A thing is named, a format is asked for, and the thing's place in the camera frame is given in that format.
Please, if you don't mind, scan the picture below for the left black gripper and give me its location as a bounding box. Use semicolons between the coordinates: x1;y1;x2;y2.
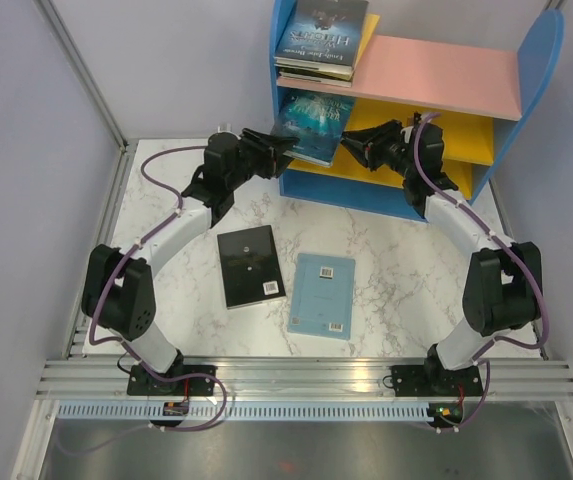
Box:
227;128;300;190

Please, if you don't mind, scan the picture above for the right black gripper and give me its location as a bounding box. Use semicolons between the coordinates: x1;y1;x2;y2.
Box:
338;119;415;179

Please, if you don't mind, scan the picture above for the teal blue book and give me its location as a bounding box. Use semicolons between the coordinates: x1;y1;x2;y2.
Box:
271;90;355;167

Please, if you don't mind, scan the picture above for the dark Wuthering Heights book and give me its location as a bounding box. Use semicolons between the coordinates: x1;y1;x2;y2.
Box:
275;1;369;75

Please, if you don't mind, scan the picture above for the yellow paperback book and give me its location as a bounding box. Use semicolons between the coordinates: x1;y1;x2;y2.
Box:
278;13;382;81

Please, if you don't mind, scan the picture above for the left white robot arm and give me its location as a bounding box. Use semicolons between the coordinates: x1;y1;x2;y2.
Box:
81;129;299;395

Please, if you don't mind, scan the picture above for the green gold fantasy book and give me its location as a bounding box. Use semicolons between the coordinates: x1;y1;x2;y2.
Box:
278;68;352;88

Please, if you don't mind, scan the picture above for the black notebook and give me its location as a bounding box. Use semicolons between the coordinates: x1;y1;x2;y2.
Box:
217;225;286;309

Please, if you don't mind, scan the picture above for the blue shelf with coloured boards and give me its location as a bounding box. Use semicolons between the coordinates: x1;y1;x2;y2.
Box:
269;1;565;220

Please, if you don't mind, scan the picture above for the light blue thin book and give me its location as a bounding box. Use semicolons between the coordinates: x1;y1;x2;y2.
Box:
287;253;356;341

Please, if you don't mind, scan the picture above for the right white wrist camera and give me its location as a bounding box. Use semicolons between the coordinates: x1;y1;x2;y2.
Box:
401;111;431;144

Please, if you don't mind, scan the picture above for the right aluminium frame post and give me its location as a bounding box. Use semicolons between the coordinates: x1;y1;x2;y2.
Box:
545;0;566;9

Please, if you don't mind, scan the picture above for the aluminium frame post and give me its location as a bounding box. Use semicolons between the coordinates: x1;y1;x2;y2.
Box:
34;0;128;153
545;0;566;9

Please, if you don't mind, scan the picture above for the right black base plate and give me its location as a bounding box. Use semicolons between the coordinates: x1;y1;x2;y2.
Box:
390;364;483;397

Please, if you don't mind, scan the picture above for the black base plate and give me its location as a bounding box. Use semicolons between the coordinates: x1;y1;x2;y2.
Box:
126;364;217;397
390;364;483;397

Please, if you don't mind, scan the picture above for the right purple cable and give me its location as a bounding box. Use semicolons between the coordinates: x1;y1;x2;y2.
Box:
413;112;552;431

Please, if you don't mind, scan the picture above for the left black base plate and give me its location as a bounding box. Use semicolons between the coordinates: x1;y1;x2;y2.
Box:
126;364;217;397

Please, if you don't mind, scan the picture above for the left aluminium frame post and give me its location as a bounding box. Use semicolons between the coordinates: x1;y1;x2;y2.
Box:
34;0;128;153

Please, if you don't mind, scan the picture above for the aluminium mounting rail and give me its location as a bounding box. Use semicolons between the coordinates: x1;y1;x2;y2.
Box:
36;355;573;402

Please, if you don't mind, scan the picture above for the light blue slotted cable duct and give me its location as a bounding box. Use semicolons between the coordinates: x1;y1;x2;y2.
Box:
55;398;467;422

